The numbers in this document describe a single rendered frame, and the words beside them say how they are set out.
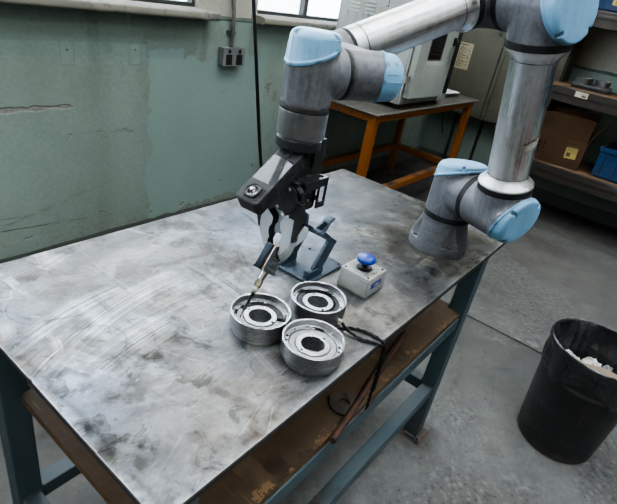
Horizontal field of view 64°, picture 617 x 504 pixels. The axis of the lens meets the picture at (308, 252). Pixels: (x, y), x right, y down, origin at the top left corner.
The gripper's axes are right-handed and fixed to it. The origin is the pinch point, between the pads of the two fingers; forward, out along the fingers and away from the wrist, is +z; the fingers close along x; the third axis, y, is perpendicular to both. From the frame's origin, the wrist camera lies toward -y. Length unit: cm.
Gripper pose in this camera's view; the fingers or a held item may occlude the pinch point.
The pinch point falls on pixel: (273, 253)
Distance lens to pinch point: 83.9
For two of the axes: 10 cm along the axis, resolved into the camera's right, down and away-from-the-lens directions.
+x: -7.7, -4.1, 4.8
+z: -1.6, 8.6, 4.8
